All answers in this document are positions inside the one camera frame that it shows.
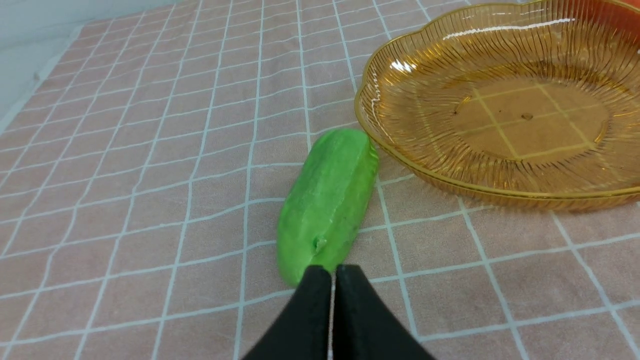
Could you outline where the amber ribbed plastic plate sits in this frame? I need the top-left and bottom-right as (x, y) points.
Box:
(355, 0), (639, 211)

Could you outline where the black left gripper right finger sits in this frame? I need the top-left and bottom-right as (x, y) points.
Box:
(333, 264), (434, 360)

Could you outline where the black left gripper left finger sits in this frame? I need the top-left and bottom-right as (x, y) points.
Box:
(244, 265), (332, 360)

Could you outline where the green toy cucumber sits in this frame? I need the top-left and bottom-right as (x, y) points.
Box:
(276, 128), (379, 287)

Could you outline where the pink checkered tablecloth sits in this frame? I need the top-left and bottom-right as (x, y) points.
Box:
(0, 0), (639, 360)

